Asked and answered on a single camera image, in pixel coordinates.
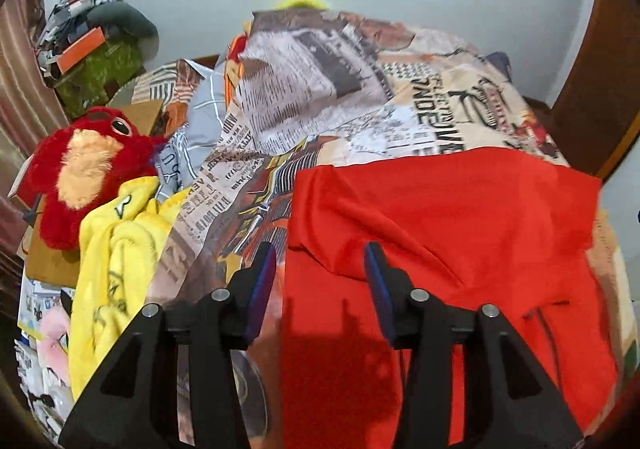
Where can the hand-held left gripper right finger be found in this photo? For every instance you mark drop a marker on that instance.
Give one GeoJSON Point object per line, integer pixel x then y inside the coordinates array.
{"type": "Point", "coordinates": [380, 291]}

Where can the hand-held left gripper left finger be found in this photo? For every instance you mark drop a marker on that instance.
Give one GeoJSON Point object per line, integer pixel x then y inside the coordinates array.
{"type": "Point", "coordinates": [260, 291]}

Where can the red zip jacket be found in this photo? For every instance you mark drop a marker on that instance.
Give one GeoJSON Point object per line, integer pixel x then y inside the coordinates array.
{"type": "Point", "coordinates": [450, 219]}

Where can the yellow towel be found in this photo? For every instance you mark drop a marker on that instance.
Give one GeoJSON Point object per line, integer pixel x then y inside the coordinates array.
{"type": "Point", "coordinates": [125, 254]}

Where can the grey checked pillow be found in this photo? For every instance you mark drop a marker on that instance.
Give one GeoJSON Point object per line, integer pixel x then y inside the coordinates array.
{"type": "Point", "coordinates": [200, 119]}

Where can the newspaper print duvet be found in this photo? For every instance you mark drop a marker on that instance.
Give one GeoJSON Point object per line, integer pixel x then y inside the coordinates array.
{"type": "Point", "coordinates": [350, 94]}

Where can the pink plush toy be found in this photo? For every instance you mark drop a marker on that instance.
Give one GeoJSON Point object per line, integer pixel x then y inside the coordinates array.
{"type": "Point", "coordinates": [55, 329]}

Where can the red plush toy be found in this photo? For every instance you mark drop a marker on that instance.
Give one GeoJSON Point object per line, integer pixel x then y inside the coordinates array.
{"type": "Point", "coordinates": [85, 174]}

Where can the brown cardboard box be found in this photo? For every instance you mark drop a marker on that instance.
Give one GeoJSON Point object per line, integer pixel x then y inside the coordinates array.
{"type": "Point", "coordinates": [50, 254]}

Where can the scattered papers and photos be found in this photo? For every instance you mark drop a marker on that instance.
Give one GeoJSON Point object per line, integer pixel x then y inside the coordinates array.
{"type": "Point", "coordinates": [40, 369]}

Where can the dark blue bag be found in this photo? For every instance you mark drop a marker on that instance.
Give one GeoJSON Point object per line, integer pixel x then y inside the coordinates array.
{"type": "Point", "coordinates": [500, 66]}

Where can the green patterned cloth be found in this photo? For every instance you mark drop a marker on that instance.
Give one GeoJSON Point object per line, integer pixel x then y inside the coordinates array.
{"type": "Point", "coordinates": [102, 74]}

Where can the yellow fuzzy headboard item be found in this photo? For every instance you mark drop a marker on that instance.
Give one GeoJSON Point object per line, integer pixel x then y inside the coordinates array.
{"type": "Point", "coordinates": [302, 1]}

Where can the grey neck pillow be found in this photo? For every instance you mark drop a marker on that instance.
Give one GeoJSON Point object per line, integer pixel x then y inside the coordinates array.
{"type": "Point", "coordinates": [127, 24]}

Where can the wooden room door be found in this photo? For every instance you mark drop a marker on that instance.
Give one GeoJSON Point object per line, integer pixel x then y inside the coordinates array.
{"type": "Point", "coordinates": [600, 89]}

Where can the orange box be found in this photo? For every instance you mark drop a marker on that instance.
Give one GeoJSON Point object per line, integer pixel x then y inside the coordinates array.
{"type": "Point", "coordinates": [80, 49]}

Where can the striped brown curtain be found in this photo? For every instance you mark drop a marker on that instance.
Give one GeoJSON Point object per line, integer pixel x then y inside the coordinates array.
{"type": "Point", "coordinates": [20, 94]}

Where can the pile of bags and packets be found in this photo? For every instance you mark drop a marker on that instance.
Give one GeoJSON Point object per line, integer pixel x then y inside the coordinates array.
{"type": "Point", "coordinates": [75, 11]}

